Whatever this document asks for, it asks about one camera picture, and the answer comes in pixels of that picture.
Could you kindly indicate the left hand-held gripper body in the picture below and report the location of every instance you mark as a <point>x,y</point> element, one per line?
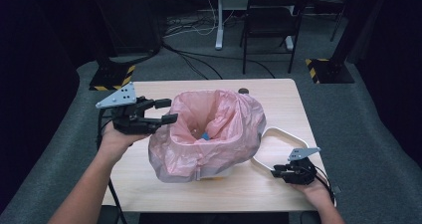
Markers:
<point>127,119</point>

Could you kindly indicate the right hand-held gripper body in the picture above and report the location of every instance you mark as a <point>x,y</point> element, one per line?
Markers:
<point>302,172</point>

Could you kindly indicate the dark curtain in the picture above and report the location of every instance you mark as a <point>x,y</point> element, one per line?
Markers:
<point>33,84</point>
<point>391,68</point>

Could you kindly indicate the person's dark clothing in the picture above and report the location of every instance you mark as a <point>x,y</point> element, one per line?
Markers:
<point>212,218</point>

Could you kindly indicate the person's left hand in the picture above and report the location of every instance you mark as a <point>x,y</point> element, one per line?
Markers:
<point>114,141</point>

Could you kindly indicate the black chair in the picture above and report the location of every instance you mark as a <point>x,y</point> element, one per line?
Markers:
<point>272,18</point>

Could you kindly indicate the small blue item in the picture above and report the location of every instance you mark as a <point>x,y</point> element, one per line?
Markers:
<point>205,136</point>

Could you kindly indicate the pink plastic trash bag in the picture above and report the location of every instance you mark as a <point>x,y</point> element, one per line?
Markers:
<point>179,151</point>

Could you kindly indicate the person's right hand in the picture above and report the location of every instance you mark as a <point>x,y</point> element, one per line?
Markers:
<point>316,194</point>

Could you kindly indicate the black striped stand base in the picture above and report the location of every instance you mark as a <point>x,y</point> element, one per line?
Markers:
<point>331,72</point>
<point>109,76</point>

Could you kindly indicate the black table grommet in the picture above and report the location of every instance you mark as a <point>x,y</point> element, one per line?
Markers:
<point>243,91</point>

